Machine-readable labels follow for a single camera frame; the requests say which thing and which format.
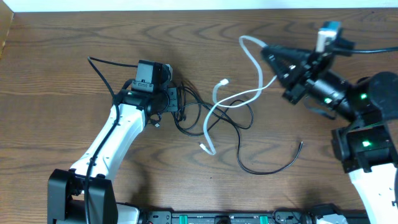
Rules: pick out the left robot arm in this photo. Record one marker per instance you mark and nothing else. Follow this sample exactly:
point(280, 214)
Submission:
point(84, 193)

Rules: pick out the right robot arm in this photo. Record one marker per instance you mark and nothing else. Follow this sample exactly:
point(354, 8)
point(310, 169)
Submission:
point(364, 148)

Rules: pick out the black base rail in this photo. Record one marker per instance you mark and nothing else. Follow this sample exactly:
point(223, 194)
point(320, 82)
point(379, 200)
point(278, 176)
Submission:
point(320, 214)

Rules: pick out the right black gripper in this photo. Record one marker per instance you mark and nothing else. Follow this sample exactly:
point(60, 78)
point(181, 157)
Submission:
point(312, 67)

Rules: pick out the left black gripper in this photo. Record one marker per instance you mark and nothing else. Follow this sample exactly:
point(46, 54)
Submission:
point(173, 99)

